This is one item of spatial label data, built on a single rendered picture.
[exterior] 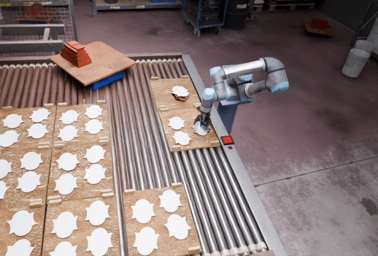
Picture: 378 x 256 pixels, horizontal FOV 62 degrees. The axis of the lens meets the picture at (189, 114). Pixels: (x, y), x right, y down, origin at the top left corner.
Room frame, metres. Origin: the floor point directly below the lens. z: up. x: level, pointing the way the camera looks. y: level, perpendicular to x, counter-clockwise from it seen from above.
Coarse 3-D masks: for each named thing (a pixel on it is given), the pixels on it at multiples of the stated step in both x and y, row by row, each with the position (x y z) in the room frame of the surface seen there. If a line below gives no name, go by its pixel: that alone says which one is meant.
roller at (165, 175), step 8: (136, 64) 2.46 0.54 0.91; (144, 80) 2.20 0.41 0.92; (144, 88) 2.09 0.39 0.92; (144, 96) 1.99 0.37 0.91; (152, 112) 1.81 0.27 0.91; (152, 120) 1.71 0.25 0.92; (152, 128) 1.63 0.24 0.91; (160, 144) 1.49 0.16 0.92; (160, 152) 1.41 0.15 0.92; (160, 160) 1.34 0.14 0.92; (160, 168) 1.29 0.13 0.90; (168, 176) 1.22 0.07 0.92; (168, 184) 1.16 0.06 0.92
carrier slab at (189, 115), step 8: (160, 112) 1.79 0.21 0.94; (168, 112) 1.81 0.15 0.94; (176, 112) 1.82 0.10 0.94; (184, 112) 1.83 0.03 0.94; (192, 112) 1.85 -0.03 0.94; (168, 120) 1.71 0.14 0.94; (192, 120) 1.75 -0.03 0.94; (168, 128) 1.63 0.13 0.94; (184, 128) 1.65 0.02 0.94; (192, 128) 1.66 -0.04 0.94; (168, 136) 1.55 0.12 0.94; (192, 136) 1.58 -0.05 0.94; (200, 136) 1.59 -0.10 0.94; (208, 136) 1.60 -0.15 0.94; (216, 136) 1.61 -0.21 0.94; (168, 144) 1.48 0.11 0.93; (176, 144) 1.48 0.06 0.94; (192, 144) 1.51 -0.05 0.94; (200, 144) 1.52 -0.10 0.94; (208, 144) 1.53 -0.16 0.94
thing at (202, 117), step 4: (204, 112) 1.60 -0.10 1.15; (200, 116) 1.62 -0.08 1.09; (204, 116) 1.59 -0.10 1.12; (208, 116) 1.61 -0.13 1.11; (200, 120) 1.60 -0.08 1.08; (204, 120) 1.58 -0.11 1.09; (208, 120) 1.59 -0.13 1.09; (200, 124) 1.59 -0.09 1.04; (204, 124) 1.60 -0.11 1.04; (208, 124) 1.60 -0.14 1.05
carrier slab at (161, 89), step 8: (152, 80) 2.19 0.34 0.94; (160, 80) 2.21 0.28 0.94; (168, 80) 2.22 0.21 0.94; (176, 80) 2.24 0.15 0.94; (184, 80) 2.26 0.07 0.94; (152, 88) 2.08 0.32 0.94; (160, 88) 2.09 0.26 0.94; (168, 88) 2.11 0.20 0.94; (192, 88) 2.16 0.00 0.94; (160, 96) 1.99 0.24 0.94; (168, 96) 2.00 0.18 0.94; (192, 96) 2.05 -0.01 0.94; (160, 104) 1.89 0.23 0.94; (168, 104) 1.90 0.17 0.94; (176, 104) 1.92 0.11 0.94; (184, 104) 1.93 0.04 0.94; (192, 104) 1.94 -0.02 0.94
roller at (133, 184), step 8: (120, 80) 2.16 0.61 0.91; (120, 88) 2.04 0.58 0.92; (120, 96) 1.94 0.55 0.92; (120, 104) 1.85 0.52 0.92; (120, 112) 1.76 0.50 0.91; (128, 136) 1.52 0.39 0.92; (128, 144) 1.44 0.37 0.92; (128, 152) 1.37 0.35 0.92; (128, 160) 1.30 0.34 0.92; (128, 168) 1.25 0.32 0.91; (136, 184) 1.14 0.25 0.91
